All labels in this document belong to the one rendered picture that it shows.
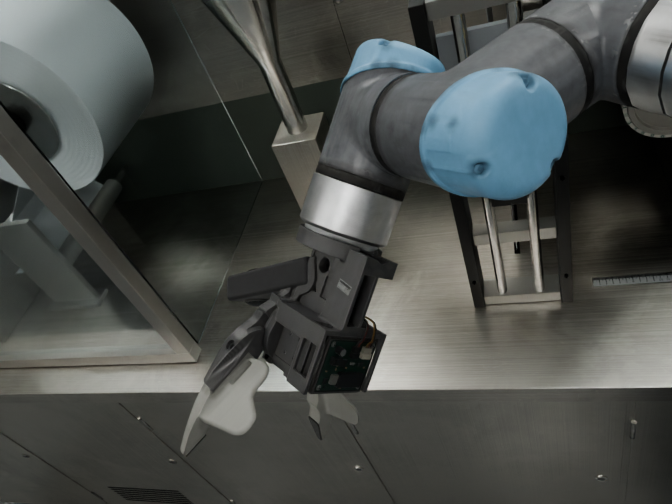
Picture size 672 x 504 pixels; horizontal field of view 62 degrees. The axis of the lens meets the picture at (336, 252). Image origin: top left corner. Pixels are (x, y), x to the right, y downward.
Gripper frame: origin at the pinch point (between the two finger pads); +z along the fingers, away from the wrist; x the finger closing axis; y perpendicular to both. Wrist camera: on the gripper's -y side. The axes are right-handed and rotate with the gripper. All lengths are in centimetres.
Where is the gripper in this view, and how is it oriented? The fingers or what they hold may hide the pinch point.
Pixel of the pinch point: (254, 443)
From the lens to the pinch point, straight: 52.9
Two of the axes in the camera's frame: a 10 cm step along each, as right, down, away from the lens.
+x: 7.0, 1.5, 7.0
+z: -3.2, 9.4, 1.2
